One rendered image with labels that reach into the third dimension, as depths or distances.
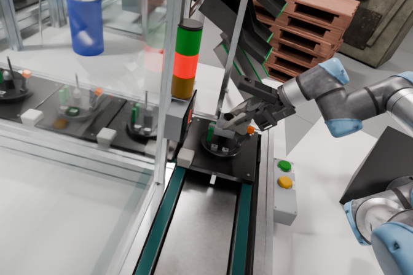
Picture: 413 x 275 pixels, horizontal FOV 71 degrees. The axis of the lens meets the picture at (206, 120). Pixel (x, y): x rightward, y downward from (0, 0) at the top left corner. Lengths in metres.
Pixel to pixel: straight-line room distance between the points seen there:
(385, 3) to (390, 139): 3.77
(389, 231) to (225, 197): 0.51
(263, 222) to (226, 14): 0.64
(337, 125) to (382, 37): 4.12
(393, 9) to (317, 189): 3.85
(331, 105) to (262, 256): 0.40
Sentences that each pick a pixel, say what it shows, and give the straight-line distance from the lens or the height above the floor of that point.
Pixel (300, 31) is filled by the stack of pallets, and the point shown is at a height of 0.63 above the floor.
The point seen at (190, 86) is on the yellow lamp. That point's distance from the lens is 0.61.
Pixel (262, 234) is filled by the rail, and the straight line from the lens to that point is 0.81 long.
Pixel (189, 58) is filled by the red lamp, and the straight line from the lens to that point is 0.57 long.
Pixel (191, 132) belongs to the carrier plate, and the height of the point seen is 0.97.
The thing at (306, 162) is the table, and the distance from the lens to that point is 1.20.
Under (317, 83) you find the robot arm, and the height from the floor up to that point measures 1.28.
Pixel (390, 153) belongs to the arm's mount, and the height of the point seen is 1.05.
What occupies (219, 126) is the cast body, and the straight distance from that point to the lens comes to 0.88.
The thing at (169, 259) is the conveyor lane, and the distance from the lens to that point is 0.77.
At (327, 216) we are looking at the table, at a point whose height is 0.86.
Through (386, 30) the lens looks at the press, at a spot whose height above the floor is 0.54.
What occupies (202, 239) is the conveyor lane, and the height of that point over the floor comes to 0.92.
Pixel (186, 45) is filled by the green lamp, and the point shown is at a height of 1.38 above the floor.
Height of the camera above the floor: 1.61
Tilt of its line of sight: 38 degrees down
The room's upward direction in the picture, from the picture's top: 12 degrees clockwise
